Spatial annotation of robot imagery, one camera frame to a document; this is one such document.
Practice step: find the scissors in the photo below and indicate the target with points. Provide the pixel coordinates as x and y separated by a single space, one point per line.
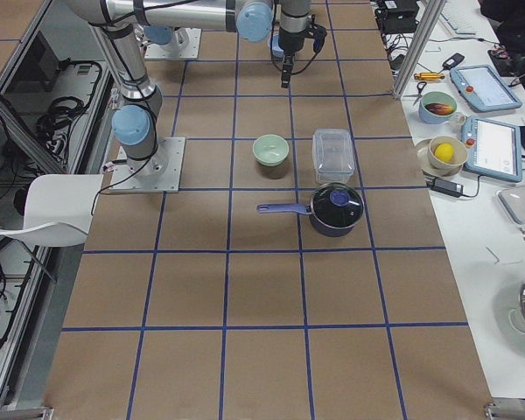
420 87

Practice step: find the beige plate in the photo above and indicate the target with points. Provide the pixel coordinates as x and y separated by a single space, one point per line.
430 166

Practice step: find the orange handled tool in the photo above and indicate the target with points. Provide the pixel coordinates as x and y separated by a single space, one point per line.
428 76

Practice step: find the glass pot lid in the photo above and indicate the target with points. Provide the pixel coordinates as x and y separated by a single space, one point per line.
335 207

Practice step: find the yellow lemon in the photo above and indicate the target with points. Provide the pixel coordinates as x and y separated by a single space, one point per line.
444 152

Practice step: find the aluminium frame post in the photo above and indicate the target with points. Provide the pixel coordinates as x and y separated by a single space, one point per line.
424 29

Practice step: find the beige bowl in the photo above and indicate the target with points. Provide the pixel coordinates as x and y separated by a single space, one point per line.
460 151

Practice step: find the lower teach pendant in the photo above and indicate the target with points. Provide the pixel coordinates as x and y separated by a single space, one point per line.
494 148

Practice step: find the grey lidded box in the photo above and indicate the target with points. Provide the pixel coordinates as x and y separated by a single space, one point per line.
513 201

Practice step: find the upper teach pendant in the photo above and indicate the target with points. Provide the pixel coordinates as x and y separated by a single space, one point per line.
483 89

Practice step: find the white keyboard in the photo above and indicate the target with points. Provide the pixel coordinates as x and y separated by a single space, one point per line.
454 20

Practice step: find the clear plastic container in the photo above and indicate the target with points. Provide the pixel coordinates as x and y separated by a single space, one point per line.
332 155

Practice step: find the white chair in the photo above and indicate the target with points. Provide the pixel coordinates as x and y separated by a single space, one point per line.
57 211

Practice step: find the white tape roll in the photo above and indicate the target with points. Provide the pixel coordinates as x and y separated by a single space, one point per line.
457 119

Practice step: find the teach pendant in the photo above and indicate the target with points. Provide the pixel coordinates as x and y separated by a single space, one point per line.
494 148
483 89

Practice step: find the black power adapter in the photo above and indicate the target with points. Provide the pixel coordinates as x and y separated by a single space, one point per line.
445 187

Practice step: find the blue saucepan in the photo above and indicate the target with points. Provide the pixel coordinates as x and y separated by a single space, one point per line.
297 209

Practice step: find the green bowl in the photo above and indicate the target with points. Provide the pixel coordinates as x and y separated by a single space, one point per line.
270 150

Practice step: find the black electronics box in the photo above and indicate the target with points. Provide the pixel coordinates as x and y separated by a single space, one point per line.
396 16

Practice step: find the black car key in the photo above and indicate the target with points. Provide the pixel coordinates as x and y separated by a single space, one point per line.
452 61

